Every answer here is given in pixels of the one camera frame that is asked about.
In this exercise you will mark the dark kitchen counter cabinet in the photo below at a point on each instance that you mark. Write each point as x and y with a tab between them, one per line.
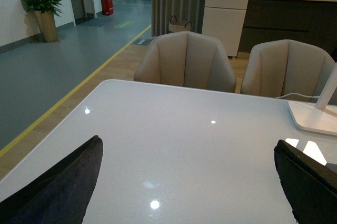
308	21

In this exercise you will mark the white drawer cabinet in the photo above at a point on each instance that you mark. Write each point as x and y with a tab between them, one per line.
224	19

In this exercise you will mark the beige chair right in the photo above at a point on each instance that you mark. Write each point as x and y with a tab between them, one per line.
287	68

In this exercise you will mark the beige chair left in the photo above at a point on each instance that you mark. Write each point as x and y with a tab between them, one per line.
187	59

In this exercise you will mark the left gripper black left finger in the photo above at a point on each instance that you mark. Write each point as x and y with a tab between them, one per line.
62	193

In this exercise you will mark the red bin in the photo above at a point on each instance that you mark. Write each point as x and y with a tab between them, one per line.
107	7

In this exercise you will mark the woven basket with handles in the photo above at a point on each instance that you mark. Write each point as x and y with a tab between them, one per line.
175	25

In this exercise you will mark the beige chair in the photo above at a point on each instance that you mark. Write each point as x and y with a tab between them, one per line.
287	68
187	59

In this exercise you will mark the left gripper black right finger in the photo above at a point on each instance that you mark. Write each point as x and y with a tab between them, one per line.
309	186

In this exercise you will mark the potted green plant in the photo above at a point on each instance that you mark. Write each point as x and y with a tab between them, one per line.
44	11

